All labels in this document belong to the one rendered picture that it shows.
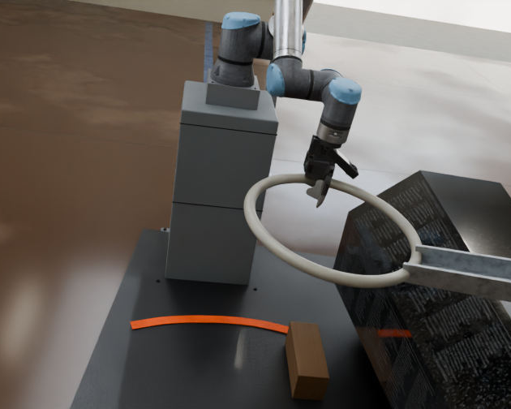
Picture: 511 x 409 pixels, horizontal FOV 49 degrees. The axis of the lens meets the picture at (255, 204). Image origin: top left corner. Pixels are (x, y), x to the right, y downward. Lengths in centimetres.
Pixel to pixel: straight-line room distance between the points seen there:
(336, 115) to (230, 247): 117
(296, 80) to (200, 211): 102
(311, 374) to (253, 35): 133
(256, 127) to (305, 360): 94
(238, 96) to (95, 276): 106
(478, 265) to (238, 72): 131
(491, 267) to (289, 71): 75
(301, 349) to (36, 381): 98
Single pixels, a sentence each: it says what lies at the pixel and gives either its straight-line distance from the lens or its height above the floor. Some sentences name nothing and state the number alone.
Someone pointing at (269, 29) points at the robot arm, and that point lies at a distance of 235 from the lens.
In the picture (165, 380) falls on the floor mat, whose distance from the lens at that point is 223.
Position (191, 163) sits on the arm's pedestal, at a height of 62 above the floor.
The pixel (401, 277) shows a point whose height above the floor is 90.
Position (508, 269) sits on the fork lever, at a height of 95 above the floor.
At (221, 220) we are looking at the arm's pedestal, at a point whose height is 36.
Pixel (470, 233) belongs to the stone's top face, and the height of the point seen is 80.
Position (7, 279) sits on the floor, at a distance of 273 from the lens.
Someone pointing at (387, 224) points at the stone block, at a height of 66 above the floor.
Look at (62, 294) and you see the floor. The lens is 262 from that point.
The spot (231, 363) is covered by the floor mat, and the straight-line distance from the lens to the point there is 232.
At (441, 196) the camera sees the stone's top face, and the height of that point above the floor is 80.
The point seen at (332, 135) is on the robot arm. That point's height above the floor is 108.
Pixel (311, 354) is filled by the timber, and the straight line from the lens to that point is 226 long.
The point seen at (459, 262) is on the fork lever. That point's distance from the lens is 151.
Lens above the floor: 163
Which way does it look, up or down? 28 degrees down
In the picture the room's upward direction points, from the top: 10 degrees clockwise
